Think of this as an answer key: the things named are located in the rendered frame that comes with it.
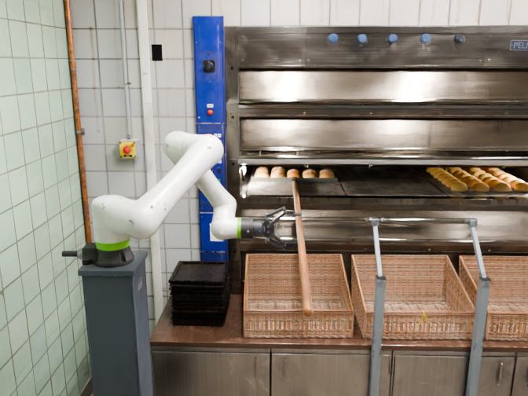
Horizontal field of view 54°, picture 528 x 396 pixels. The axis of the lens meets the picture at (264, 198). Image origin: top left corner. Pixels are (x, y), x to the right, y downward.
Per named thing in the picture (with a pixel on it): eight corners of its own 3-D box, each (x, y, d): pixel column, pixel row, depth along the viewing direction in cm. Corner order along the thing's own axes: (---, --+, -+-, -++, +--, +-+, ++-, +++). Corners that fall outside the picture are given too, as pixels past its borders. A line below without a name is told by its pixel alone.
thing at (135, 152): (122, 156, 289) (122, 138, 287) (141, 156, 289) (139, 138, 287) (119, 159, 282) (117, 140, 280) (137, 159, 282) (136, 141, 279)
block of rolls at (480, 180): (424, 171, 362) (425, 163, 361) (493, 171, 361) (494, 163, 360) (452, 192, 304) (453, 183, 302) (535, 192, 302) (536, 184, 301)
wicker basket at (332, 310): (245, 296, 306) (244, 252, 299) (340, 296, 306) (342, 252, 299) (241, 339, 259) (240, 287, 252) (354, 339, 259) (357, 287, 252)
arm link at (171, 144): (174, 149, 202) (189, 126, 207) (152, 146, 209) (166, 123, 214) (196, 177, 215) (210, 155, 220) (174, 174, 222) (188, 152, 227)
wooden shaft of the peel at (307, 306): (313, 318, 157) (313, 309, 156) (303, 318, 157) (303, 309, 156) (297, 185, 322) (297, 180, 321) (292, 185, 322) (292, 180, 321)
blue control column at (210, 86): (232, 264, 508) (228, 34, 453) (248, 264, 507) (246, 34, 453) (204, 382, 321) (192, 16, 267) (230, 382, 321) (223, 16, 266)
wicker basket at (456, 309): (347, 297, 304) (350, 253, 297) (444, 298, 304) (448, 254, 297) (362, 340, 257) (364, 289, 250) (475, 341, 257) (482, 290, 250)
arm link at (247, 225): (240, 241, 231) (240, 221, 229) (242, 232, 242) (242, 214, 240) (254, 241, 231) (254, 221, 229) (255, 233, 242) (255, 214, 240)
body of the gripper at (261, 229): (254, 217, 238) (274, 217, 237) (254, 234, 240) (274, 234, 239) (253, 221, 230) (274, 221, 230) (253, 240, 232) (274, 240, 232)
